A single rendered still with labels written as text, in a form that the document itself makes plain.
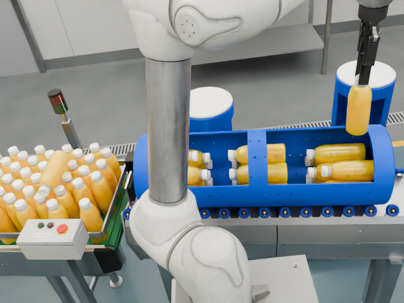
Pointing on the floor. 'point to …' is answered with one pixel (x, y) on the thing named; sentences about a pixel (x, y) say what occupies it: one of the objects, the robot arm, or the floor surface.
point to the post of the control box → (77, 281)
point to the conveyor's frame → (109, 259)
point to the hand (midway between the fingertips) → (362, 70)
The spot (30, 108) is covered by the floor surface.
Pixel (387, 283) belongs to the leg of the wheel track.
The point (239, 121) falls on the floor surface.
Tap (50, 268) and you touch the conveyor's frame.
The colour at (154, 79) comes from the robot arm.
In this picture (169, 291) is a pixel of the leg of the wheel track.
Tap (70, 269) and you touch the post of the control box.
